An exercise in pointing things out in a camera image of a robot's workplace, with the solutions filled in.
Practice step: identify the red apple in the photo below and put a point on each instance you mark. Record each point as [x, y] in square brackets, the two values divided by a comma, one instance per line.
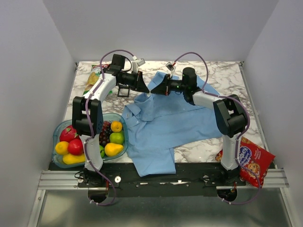
[75, 147]

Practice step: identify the yellow pear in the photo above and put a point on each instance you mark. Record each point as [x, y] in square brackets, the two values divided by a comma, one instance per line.
[112, 149]

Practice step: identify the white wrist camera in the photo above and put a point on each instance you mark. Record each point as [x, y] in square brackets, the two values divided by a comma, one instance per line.
[171, 67]
[136, 63]

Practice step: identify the teal plastic fruit bowl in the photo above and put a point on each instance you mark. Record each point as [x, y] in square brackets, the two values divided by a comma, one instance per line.
[57, 159]

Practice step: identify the blue short-sleeved shirt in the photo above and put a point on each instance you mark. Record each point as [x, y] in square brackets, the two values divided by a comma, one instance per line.
[157, 124]

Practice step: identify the green apple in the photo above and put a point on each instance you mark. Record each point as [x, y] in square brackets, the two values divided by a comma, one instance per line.
[117, 138]

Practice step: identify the dark purple grape bunch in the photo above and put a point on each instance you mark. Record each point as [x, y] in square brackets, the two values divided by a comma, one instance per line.
[104, 137]

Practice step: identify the red cookie bag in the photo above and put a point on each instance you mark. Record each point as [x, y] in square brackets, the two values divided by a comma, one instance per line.
[256, 159]

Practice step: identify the yellow mango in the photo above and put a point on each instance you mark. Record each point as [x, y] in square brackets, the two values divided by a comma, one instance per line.
[71, 159]

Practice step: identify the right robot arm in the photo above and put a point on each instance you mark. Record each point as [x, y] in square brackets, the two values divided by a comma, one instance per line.
[232, 119]

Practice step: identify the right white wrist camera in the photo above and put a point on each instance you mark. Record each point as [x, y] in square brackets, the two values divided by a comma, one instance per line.
[171, 67]

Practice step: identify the green chips bag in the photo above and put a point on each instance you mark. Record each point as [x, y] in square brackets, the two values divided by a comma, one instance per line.
[93, 77]

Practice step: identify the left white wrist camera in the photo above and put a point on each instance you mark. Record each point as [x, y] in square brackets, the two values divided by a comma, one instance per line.
[136, 63]

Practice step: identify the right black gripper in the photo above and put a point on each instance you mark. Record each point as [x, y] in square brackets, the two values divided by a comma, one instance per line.
[164, 88]

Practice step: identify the black rectangular frame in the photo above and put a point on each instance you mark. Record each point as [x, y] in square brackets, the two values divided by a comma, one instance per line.
[123, 91]

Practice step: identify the yellow lemon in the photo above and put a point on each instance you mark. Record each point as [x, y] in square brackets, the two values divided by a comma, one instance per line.
[61, 148]

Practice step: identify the aluminium rail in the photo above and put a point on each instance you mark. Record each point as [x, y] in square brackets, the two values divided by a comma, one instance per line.
[65, 180]

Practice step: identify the red dragon fruit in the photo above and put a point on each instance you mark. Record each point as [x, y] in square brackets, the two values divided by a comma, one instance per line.
[68, 134]

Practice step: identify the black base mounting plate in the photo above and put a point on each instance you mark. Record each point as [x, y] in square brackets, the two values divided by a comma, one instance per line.
[203, 177]

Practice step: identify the small orange fruit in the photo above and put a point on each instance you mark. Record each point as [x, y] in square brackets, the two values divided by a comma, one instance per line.
[116, 126]

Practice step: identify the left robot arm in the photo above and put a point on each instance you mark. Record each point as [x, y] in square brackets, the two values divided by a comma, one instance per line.
[87, 116]

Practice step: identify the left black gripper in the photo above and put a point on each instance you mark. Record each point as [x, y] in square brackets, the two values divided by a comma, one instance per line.
[138, 84]

